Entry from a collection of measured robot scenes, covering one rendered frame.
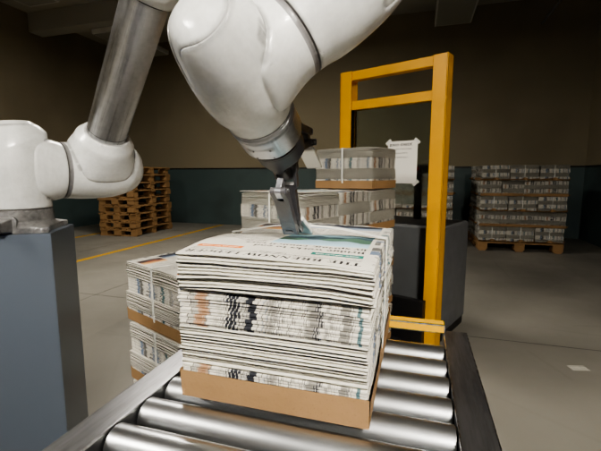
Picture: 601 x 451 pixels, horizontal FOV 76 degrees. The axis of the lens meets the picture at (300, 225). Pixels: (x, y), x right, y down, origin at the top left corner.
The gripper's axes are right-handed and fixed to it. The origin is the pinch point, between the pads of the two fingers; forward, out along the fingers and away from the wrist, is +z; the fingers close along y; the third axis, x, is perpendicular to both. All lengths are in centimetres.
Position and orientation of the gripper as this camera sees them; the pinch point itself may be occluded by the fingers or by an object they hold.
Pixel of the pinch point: (308, 196)
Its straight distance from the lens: 73.0
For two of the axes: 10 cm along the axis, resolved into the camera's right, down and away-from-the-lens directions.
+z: 2.7, 3.6, 9.0
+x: 9.5, 0.3, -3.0
